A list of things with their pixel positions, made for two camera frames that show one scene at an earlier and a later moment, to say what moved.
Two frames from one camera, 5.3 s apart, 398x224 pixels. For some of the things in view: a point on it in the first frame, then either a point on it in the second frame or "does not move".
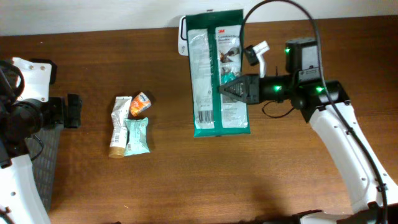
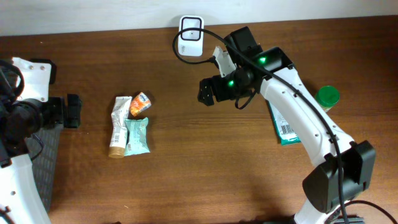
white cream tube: x=119 y=117 does not move
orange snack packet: x=138 y=104 does not move
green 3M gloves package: x=214 y=43 → x=288 y=134
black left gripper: x=64 y=117 does not move
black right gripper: x=253 y=89 → x=212 y=90
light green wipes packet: x=137 y=137 does not move
